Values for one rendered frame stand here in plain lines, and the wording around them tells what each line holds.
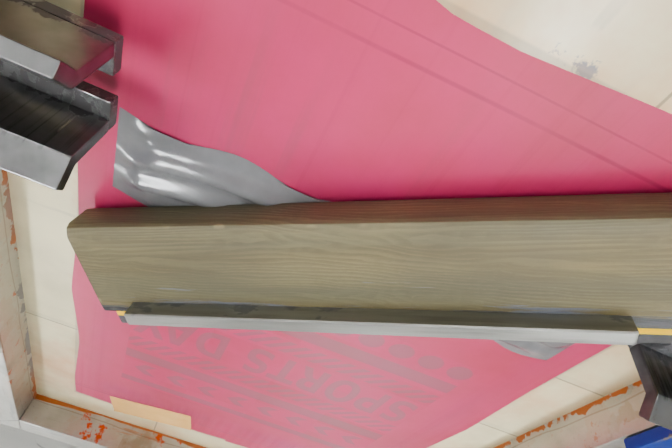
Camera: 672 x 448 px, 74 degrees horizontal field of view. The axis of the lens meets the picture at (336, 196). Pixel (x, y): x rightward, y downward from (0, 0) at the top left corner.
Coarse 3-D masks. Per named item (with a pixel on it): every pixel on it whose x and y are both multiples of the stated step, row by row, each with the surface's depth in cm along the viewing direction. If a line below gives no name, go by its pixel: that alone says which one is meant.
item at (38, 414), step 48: (0, 192) 32; (0, 240) 34; (0, 288) 37; (0, 336) 41; (0, 384) 49; (48, 432) 58; (96, 432) 59; (144, 432) 61; (528, 432) 45; (576, 432) 40; (624, 432) 35
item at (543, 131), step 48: (528, 96) 22; (576, 96) 21; (624, 96) 21; (480, 144) 24; (528, 144) 24; (576, 144) 23; (624, 144) 23; (432, 192) 27; (480, 192) 26; (528, 192) 26; (576, 192) 25; (624, 192) 25; (480, 384) 40; (528, 384) 39; (240, 432) 57; (432, 432) 48
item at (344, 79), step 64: (128, 0) 22; (192, 0) 21; (256, 0) 21; (320, 0) 20; (384, 0) 20; (128, 64) 24; (192, 64) 24; (256, 64) 23; (320, 64) 22; (384, 64) 22; (448, 64) 21; (192, 128) 26; (256, 128) 26; (320, 128) 25; (384, 128) 24; (448, 128) 24; (320, 192) 28; (384, 192) 27; (128, 384) 52
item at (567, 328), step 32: (128, 320) 31; (160, 320) 30; (192, 320) 30; (224, 320) 29; (256, 320) 29; (288, 320) 28; (320, 320) 28; (352, 320) 27; (384, 320) 27; (416, 320) 27; (448, 320) 26; (480, 320) 26; (512, 320) 26; (544, 320) 25; (576, 320) 25; (608, 320) 25
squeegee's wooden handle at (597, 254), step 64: (128, 256) 30; (192, 256) 29; (256, 256) 28; (320, 256) 27; (384, 256) 26; (448, 256) 25; (512, 256) 24; (576, 256) 24; (640, 256) 23; (640, 320) 25
